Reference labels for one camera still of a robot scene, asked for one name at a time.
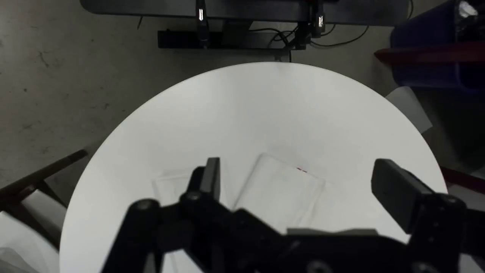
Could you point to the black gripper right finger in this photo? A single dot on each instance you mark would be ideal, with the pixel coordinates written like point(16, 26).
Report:
point(398, 191)

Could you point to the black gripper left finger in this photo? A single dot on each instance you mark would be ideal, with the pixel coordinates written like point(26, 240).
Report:
point(210, 176)

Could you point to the white towel with red stripe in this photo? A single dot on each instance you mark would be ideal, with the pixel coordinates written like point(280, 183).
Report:
point(280, 194)

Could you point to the white paper sheet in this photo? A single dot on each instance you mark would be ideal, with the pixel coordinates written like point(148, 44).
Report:
point(411, 106)

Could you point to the black table base bar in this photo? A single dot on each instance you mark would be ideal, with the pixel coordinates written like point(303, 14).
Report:
point(176, 39)

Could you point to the reddish brown wooden bar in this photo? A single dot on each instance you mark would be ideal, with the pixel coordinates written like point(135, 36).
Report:
point(433, 53)

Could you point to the blue plastic bin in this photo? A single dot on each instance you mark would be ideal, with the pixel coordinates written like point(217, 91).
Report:
point(429, 30)

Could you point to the black work table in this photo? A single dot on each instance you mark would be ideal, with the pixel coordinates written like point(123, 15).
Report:
point(251, 9)

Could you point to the white bag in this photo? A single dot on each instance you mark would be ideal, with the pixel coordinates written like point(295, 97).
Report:
point(20, 243)

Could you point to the black clamp mount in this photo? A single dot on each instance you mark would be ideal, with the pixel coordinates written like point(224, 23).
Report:
point(315, 20)
point(200, 20)

